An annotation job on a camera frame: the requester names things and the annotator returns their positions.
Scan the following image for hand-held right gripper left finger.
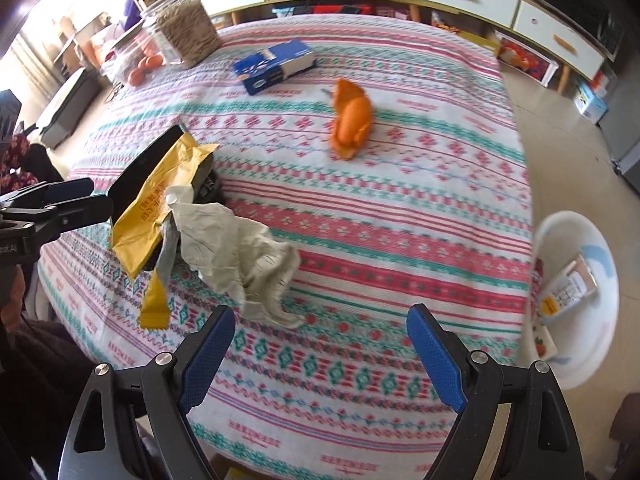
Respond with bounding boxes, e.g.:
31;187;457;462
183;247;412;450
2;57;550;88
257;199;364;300
57;304;237;480

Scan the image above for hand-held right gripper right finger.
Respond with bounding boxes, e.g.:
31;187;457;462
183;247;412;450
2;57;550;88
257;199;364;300
406;302;586;480

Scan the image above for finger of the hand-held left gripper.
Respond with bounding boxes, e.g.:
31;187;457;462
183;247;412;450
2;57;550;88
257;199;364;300
0;177;96;212
29;194;115;242

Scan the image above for yellow snack packet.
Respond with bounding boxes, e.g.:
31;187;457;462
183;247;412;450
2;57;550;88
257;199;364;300
110;132;221;279

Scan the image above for yellow torn wrapper strip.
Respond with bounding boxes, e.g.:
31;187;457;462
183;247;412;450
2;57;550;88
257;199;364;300
138;210;182;331

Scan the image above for black plastic tray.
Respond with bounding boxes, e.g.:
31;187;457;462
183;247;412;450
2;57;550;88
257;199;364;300
107;124;227;274

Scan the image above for grey paper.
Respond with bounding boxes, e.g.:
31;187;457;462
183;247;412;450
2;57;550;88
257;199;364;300
166;185;304;331

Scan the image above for brown cardboard package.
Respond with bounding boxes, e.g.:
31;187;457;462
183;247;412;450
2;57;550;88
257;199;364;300
540;254;600;324

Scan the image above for person's left hand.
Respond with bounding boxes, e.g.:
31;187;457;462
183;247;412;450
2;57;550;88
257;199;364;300
0;266;27;335

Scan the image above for person's dark floral clothing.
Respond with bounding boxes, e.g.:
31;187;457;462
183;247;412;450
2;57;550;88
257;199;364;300
0;131;67;192

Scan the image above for strawberry print packet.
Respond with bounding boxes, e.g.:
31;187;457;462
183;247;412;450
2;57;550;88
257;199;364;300
531;324;559;362

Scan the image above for printed striped tablecloth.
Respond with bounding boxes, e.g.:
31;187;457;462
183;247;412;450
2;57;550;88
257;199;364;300
36;12;537;480

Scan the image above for glass jar with wooden lid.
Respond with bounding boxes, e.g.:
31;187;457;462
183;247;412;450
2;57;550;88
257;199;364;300
101;24;167;89

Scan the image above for person's brown fuzzy clothing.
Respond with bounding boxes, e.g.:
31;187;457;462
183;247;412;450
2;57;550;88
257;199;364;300
0;310;117;480

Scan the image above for brown cardboard boxes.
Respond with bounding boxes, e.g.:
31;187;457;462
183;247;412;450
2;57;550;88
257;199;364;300
49;9;122;82

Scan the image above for clear jar of nuts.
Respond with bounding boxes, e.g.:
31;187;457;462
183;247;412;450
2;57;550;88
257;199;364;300
141;0;222;69

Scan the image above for orange crumpled wrapper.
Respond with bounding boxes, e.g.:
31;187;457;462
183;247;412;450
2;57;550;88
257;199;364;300
327;77;374;161

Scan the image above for white blue cardboard box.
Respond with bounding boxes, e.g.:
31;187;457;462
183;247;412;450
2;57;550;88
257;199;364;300
572;77;612;126

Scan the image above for red box in white basket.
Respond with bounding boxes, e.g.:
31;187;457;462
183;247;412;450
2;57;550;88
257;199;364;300
494;30;562;87

